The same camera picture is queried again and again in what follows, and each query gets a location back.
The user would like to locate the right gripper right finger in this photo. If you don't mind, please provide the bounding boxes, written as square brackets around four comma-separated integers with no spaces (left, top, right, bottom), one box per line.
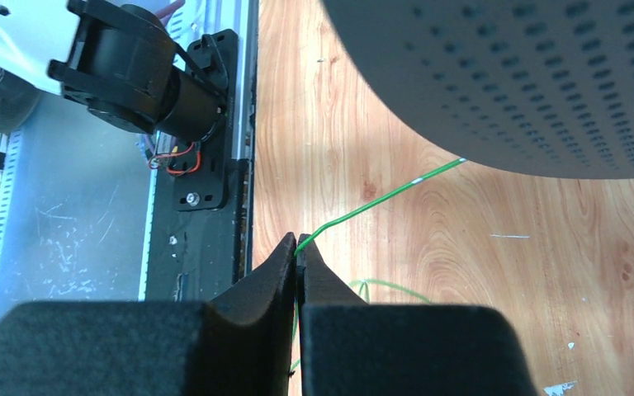
[297,234,537,395]

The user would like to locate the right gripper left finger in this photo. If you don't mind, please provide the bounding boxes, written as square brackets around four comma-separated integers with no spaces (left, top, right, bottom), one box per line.
[0,233,296,395]

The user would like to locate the green wire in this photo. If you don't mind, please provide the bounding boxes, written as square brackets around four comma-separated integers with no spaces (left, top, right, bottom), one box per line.
[289,158,468,375]

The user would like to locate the dark grey perforated spool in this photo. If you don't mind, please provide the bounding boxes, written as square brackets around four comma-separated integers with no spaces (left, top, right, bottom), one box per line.
[324,0,634,179]

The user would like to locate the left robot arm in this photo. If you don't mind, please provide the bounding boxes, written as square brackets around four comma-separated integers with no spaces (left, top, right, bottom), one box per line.
[0,1,229,142]

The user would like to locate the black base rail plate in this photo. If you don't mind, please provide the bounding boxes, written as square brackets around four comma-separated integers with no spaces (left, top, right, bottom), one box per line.
[144,0,258,304]

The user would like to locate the aluminium frame rails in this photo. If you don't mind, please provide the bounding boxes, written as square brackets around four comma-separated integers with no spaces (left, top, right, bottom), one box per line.
[0,1,230,320]

